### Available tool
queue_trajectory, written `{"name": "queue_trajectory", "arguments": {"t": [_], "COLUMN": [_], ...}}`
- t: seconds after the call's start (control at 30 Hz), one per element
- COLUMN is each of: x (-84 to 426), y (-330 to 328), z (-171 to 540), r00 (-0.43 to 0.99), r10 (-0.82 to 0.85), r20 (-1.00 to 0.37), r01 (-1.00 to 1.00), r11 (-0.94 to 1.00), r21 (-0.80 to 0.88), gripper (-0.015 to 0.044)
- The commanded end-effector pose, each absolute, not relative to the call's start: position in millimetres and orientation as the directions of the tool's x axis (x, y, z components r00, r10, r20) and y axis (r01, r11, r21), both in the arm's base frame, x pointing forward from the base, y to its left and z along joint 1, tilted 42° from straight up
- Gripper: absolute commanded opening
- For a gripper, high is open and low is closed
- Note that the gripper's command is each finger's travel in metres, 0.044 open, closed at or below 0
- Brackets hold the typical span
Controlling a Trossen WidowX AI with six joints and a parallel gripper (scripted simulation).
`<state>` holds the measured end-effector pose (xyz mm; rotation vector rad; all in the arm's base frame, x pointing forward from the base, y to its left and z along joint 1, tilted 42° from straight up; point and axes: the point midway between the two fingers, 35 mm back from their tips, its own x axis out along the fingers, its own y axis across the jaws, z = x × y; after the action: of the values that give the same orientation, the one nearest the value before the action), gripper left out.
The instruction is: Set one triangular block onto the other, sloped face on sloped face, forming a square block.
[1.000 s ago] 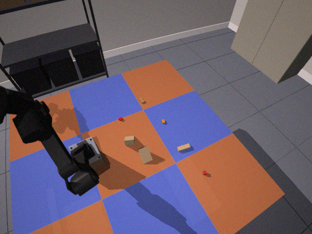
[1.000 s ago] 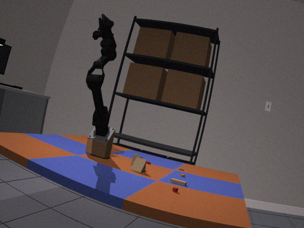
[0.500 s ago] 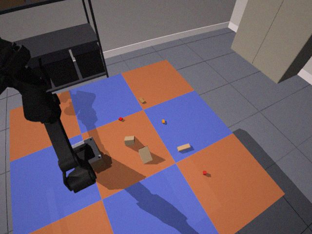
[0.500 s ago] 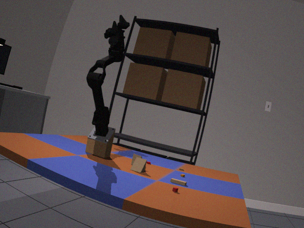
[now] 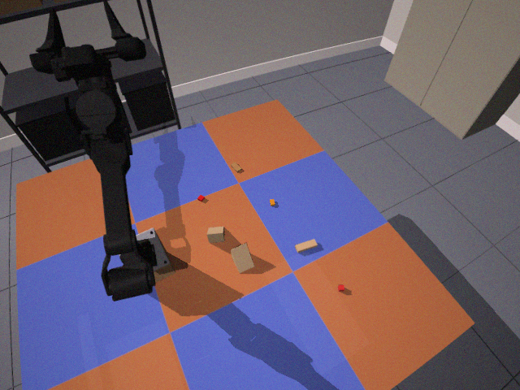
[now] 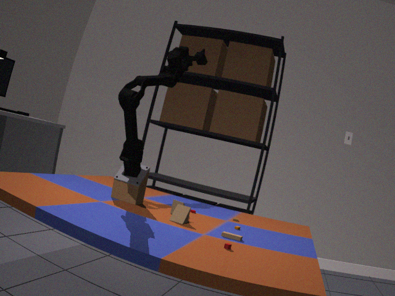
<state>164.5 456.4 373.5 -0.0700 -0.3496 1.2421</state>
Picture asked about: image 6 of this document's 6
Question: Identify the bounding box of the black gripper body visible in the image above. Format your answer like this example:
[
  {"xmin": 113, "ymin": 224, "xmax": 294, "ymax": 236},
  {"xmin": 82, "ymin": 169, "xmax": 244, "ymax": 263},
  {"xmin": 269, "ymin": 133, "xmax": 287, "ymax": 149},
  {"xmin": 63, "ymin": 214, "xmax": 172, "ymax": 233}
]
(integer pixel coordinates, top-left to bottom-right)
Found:
[{"xmin": 181, "ymin": 52, "xmax": 207, "ymax": 71}]

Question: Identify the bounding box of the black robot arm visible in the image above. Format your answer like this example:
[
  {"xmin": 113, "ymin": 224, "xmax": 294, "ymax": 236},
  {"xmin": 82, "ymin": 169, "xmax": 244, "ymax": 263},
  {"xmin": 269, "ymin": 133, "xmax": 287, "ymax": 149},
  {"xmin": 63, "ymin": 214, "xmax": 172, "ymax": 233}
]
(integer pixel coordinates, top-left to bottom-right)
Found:
[{"xmin": 118, "ymin": 46, "xmax": 191, "ymax": 178}]

